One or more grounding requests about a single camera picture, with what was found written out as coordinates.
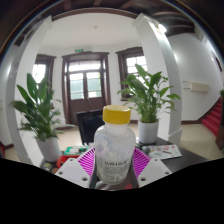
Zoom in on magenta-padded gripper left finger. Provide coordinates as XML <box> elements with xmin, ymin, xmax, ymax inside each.
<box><xmin>54</xmin><ymin>147</ymin><xmax>98</xmax><ymax>189</ymax></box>

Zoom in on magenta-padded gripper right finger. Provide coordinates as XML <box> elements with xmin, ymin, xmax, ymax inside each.
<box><xmin>129</xmin><ymin>147</ymin><xmax>173</xmax><ymax>189</ymax></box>

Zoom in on yellow-capped clear drink bottle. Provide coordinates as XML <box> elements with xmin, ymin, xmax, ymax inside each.
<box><xmin>93</xmin><ymin>104</ymin><xmax>137</xmax><ymax>185</ymax></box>

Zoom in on green box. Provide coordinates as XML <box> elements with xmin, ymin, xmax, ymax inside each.
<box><xmin>63</xmin><ymin>145</ymin><xmax>88</xmax><ymax>157</ymax></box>

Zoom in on printed white leaflet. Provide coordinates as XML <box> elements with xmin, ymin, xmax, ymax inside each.
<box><xmin>146</xmin><ymin>143</ymin><xmax>183</xmax><ymax>160</ymax></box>

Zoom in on black chair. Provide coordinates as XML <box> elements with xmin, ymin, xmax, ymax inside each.
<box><xmin>76</xmin><ymin>109</ymin><xmax>106</xmax><ymax>146</ymax></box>

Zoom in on potted green plant white pot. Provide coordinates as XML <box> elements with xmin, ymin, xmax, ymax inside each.
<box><xmin>118</xmin><ymin>63</ymin><xmax>181</xmax><ymax>145</ymax></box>
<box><xmin>9</xmin><ymin>73</ymin><xmax>65</xmax><ymax>163</ymax></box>

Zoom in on red carpeted staircase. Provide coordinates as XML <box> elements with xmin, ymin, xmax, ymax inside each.
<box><xmin>200</xmin><ymin>98</ymin><xmax>224</xmax><ymax>138</ymax></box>

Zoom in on dark wooden double door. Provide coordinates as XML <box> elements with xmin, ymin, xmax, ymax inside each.
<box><xmin>61</xmin><ymin>51</ymin><xmax>111</xmax><ymax>125</ymax></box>

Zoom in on dark-framed window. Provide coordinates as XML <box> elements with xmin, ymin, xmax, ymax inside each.
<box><xmin>32</xmin><ymin>54</ymin><xmax>57</xmax><ymax>91</ymax></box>
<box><xmin>116</xmin><ymin>46</ymin><xmax>149</xmax><ymax>101</ymax></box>

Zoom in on white wall unit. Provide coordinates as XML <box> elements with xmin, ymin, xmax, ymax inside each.
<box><xmin>181</xmin><ymin>80</ymin><xmax>210</xmax><ymax>93</ymax></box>

